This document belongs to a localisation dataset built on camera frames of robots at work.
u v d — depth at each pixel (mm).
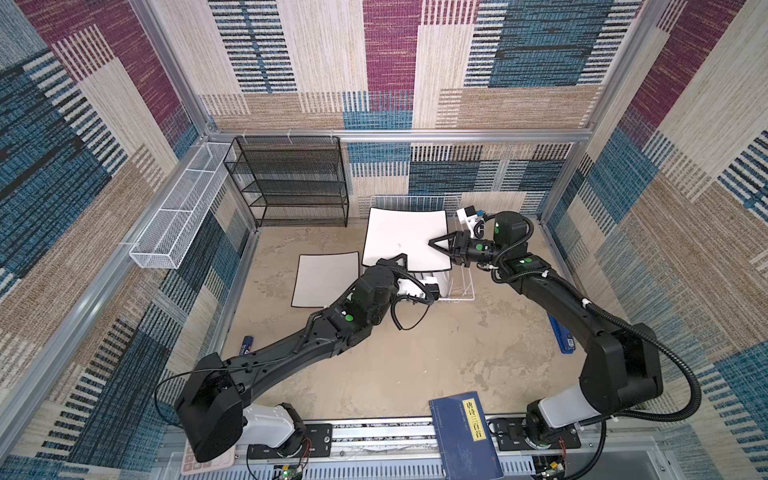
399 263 712
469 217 744
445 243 756
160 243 913
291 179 1091
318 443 747
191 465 700
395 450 729
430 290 662
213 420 395
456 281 1013
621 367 430
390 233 773
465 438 732
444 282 916
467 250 701
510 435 729
